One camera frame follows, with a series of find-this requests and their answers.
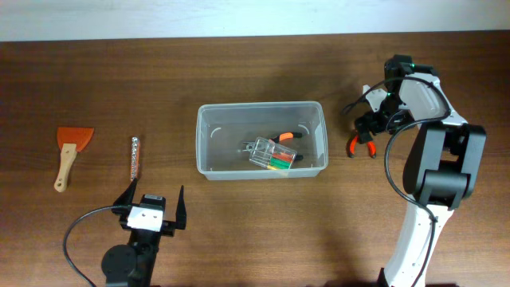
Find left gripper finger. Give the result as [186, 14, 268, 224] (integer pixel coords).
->
[175, 186, 186, 230]
[112, 178, 138, 214]

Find small red-handled cutting pliers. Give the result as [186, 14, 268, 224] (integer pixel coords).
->
[346, 134, 377, 159]

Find orange-black long nose pliers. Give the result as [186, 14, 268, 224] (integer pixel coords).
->
[238, 131, 304, 163]

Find clear screwdriver bit case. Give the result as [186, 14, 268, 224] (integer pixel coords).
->
[243, 137, 303, 171]

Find right robot arm white-black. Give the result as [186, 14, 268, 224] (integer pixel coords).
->
[346, 55, 487, 286]

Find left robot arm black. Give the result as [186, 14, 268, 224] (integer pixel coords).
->
[101, 179, 186, 286]

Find clear plastic container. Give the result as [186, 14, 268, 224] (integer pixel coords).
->
[196, 101, 328, 180]

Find orange socket bit rail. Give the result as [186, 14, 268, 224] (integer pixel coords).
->
[130, 136, 140, 181]

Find orange scraper wooden handle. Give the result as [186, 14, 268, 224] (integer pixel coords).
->
[53, 127, 94, 192]

